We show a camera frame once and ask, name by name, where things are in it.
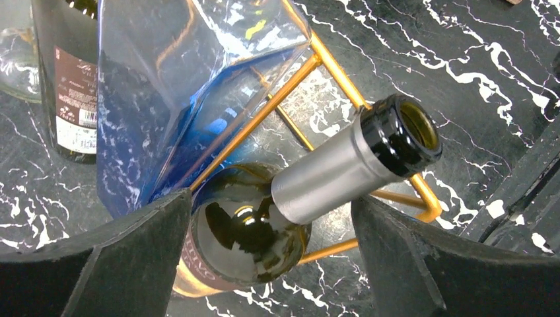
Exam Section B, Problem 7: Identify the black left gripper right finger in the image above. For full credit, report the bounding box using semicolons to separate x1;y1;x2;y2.
351;197;559;316

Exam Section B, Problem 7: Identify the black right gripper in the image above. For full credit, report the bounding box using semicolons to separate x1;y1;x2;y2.
459;52;560;257

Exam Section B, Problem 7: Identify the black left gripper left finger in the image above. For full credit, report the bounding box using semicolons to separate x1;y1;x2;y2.
1;189;192;316

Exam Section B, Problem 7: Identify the dark olive bottle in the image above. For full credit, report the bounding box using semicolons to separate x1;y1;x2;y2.
174;94;442;298

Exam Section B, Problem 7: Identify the blue glass bottle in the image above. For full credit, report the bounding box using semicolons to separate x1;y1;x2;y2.
97;1;310;218

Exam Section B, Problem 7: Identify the clear pear-shaped glass bottle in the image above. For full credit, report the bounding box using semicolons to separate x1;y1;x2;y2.
1;0;41;103

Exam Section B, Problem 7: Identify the gold wire wine rack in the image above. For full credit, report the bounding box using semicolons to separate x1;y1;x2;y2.
188;0;444;266

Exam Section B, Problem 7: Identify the dark green wine bottle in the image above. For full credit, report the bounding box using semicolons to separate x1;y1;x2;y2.
31;0;98;164

